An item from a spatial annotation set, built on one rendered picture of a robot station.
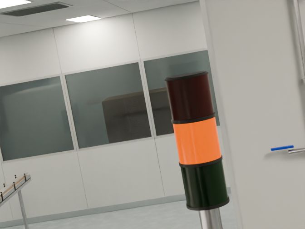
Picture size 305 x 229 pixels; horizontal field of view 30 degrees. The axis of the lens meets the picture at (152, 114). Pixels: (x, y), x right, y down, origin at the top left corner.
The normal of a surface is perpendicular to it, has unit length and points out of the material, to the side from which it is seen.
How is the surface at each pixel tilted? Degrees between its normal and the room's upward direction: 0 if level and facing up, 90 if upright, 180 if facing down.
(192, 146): 90
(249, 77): 90
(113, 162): 90
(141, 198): 90
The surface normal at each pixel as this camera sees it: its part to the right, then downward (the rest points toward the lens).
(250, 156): -0.07, 0.13
